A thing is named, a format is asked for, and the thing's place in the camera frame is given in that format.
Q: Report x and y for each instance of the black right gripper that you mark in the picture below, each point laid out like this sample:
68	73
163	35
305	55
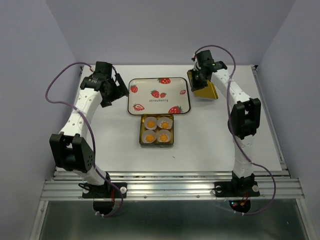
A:
196	85

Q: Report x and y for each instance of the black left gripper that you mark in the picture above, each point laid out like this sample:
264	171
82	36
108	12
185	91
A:
120	91

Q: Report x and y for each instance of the gold tin lid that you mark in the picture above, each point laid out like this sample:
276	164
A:
208	92

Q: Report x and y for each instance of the orange swirl cookie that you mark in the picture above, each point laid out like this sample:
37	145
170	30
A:
165	125

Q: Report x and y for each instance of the black gold cookie tin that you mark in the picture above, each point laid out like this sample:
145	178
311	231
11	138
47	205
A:
156	144

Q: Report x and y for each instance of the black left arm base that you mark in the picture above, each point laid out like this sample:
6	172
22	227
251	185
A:
105	191

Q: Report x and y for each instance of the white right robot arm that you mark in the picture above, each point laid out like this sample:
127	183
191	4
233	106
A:
244	112

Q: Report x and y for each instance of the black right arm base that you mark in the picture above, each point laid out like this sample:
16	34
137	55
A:
235	188

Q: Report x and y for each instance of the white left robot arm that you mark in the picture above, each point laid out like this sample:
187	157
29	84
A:
69	147

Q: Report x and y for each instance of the strawberry print tray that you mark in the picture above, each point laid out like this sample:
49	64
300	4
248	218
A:
164	95

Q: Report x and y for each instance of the white paper cup back left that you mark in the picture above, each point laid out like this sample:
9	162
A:
150	118

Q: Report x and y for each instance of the white paper cup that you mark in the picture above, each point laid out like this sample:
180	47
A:
167	132
146	132
161	119
150	118

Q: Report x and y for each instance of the white paper cup back right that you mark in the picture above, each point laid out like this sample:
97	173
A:
161	119

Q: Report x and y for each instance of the white paper cup front left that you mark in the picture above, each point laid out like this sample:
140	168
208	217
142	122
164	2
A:
146	132

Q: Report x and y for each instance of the white paper cup front right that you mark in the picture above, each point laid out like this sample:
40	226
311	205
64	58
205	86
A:
167	132

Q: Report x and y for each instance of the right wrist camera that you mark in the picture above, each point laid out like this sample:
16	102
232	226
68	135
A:
204	58

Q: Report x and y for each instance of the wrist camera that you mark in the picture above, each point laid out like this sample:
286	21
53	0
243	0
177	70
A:
102	67
204	58

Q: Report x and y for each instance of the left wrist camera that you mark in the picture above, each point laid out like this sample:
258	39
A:
102	67

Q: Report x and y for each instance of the aluminium table edge rail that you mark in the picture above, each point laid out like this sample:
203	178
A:
272	129

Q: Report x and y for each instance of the aluminium front frame rail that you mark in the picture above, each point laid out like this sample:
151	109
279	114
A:
161	186

